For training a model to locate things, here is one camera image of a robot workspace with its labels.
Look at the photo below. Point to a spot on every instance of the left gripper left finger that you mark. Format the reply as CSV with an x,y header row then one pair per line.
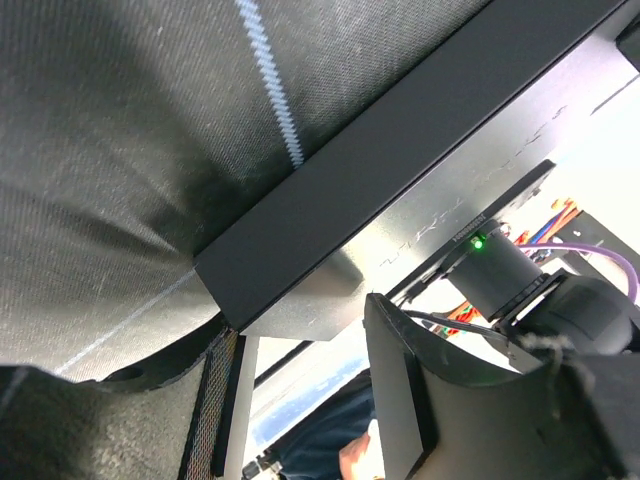
x,y
193,426

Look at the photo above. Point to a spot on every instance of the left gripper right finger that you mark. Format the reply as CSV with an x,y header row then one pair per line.
x,y
446,414

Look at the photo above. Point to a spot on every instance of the black network switch box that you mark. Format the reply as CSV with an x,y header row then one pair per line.
x,y
418,168

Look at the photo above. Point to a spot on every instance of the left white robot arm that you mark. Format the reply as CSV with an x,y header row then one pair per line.
x,y
475,293

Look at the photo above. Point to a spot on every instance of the person in blue clothing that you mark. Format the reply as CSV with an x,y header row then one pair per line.
x,y
340,439

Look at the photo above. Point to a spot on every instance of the black grid mat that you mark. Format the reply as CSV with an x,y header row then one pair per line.
x,y
133,133

